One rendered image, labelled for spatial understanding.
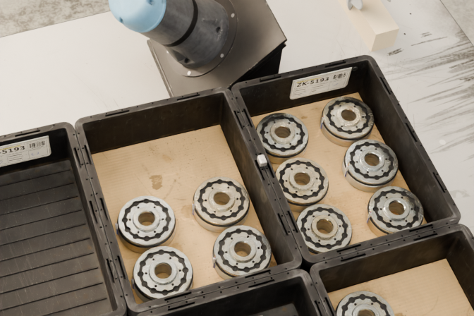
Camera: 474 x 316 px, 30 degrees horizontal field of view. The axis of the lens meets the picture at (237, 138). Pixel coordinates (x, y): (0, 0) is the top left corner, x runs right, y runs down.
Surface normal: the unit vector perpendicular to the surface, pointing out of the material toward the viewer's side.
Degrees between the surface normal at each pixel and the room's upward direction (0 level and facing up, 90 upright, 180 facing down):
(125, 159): 0
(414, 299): 0
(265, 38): 43
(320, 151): 0
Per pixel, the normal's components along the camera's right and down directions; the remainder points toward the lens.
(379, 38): 0.38, 0.77
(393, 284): 0.07, -0.58
